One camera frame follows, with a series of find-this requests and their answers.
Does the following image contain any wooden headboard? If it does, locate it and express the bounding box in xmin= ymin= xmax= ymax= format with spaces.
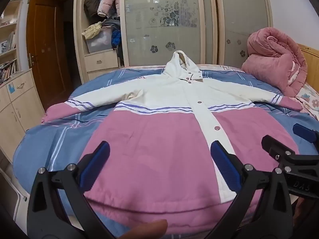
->
xmin=298 ymin=43 xmax=319 ymax=90

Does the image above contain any yellow crumpled cloth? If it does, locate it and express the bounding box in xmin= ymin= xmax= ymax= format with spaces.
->
xmin=82 ymin=22 xmax=103 ymax=40

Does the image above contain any pink folded quilt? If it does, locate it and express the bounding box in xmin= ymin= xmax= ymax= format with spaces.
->
xmin=241 ymin=27 xmax=308 ymax=97

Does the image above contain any beige wardrobe drawer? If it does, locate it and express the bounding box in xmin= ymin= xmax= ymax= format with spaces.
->
xmin=87 ymin=68 xmax=120 ymax=81
xmin=84 ymin=50 xmax=119 ymax=72

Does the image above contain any row of books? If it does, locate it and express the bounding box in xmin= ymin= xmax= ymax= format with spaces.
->
xmin=0 ymin=60 xmax=18 ymax=84

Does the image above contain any beige bookshelf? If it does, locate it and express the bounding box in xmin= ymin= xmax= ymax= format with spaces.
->
xmin=0 ymin=0 xmax=23 ymax=85

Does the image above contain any brown wooden door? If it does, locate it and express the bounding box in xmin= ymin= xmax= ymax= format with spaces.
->
xmin=26 ymin=0 xmax=73 ymax=110

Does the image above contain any blue garment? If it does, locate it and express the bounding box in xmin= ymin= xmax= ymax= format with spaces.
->
xmin=111 ymin=28 xmax=122 ymax=48

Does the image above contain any floral pillow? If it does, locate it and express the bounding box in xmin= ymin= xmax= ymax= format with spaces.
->
xmin=294 ymin=82 xmax=319 ymax=122

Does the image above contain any frosted floral sliding door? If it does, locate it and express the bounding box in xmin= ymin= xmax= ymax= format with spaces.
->
xmin=120 ymin=0 xmax=207 ymax=68
xmin=214 ymin=0 xmax=272 ymax=66

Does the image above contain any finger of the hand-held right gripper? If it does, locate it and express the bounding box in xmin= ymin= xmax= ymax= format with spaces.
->
xmin=292 ymin=123 xmax=319 ymax=143
xmin=261 ymin=135 xmax=319 ymax=173

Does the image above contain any blue striped bed sheet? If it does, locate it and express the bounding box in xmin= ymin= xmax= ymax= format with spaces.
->
xmin=14 ymin=65 xmax=319 ymax=232

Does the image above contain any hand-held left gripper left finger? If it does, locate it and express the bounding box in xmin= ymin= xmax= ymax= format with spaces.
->
xmin=27 ymin=141 xmax=115 ymax=239

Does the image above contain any beige cabinet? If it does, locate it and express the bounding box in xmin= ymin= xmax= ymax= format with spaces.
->
xmin=0 ymin=68 xmax=45 ymax=165

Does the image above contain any beige wardrobe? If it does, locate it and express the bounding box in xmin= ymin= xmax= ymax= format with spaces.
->
xmin=73 ymin=0 xmax=275 ymax=82

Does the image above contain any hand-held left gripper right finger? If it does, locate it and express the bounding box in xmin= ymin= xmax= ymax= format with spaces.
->
xmin=207 ymin=140 xmax=293 ymax=239

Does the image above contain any grey clothes pile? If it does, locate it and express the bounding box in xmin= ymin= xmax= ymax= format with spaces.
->
xmin=102 ymin=17 xmax=121 ymax=30

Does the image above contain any pink and white hooded jacket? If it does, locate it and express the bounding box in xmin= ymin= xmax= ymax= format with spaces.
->
xmin=41 ymin=50 xmax=303 ymax=236

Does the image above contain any person's left hand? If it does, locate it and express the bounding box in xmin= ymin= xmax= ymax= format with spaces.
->
xmin=119 ymin=219 xmax=168 ymax=239

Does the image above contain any clear plastic storage box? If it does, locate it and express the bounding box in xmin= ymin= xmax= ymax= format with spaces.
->
xmin=86 ymin=28 xmax=112 ymax=53

